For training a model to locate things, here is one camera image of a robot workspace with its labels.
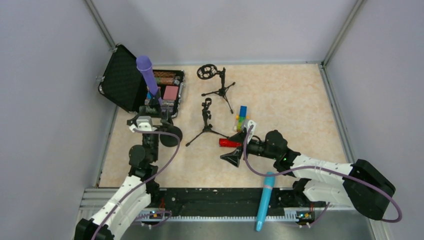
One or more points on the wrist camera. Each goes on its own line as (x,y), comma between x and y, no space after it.
(142,123)
(250,127)

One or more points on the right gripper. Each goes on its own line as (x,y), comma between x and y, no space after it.
(244,145)

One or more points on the purple microphone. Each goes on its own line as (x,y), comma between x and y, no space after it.
(145,67)

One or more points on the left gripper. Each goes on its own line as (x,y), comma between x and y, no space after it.
(154,112)

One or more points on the red card deck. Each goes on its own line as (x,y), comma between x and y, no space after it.
(170,92)

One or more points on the red glitter microphone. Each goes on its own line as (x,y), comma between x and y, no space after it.
(224,142)

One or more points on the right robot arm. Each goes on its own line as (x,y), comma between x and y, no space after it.
(359,185)

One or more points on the black round-base mic stand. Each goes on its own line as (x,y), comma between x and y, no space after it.
(168,140)

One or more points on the teal microphone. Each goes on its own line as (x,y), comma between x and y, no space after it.
(268,186)

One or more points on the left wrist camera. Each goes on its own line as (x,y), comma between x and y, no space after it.
(142,123)

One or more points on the black tripod stand with clip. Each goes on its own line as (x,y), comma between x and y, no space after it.
(206,116)

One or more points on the black poker chip case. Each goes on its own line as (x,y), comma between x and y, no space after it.
(125,86)

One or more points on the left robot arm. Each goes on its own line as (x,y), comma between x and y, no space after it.
(133,196)

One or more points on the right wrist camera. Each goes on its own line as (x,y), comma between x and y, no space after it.
(250,127)

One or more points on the toy brick car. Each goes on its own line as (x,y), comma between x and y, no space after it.
(240,117)

